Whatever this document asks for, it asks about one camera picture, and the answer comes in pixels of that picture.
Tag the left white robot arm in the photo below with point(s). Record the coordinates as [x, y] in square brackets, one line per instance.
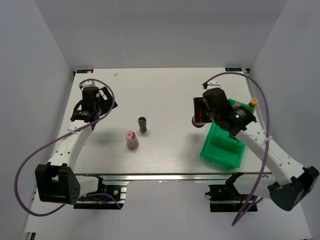
[56, 181]

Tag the blue corner label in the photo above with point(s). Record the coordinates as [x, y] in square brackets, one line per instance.
[84, 71]
[233, 69]

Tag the blue corner label right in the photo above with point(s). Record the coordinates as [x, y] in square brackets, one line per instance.
[233, 69]

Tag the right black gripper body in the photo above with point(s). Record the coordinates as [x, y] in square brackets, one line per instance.
[211, 115]

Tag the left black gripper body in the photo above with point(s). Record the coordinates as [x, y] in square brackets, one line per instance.
[99, 107]

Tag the pink-lid spice jar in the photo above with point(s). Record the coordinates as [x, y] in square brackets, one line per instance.
[132, 142]

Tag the blue corner label left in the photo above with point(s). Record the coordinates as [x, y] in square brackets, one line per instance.
[84, 71]

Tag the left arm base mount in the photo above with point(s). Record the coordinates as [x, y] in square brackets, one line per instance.
[110, 195]

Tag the black-cap pepper shaker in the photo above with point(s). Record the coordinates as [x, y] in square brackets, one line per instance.
[142, 122]

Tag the red-lid jar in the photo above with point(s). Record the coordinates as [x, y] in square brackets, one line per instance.
[197, 122]

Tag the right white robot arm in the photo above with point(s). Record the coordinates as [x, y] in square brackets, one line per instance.
[291, 180]

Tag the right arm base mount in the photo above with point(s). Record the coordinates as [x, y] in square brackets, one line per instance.
[224, 196]

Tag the tall yellow-cap sauce bottle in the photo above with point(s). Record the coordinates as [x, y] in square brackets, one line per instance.
[252, 105]

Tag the green plastic bin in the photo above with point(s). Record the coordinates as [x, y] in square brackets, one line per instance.
[220, 148]

